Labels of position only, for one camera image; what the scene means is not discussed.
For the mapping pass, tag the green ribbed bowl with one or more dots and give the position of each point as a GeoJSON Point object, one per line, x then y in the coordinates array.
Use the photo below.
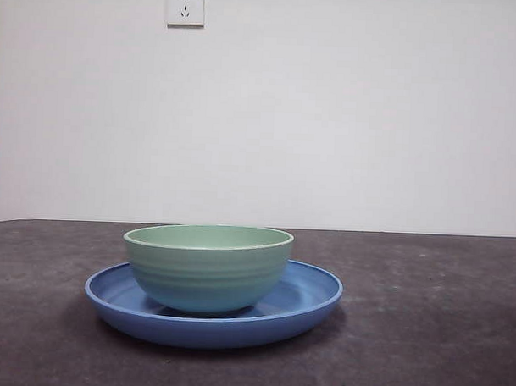
{"type": "Point", "coordinates": [204, 276]}

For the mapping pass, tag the blue round plate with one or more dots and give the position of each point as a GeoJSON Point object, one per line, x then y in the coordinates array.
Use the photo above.
{"type": "Point", "coordinates": [210, 333]}

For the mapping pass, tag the white wall socket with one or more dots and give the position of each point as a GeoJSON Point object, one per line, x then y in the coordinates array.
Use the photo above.
{"type": "Point", "coordinates": [186, 8]}

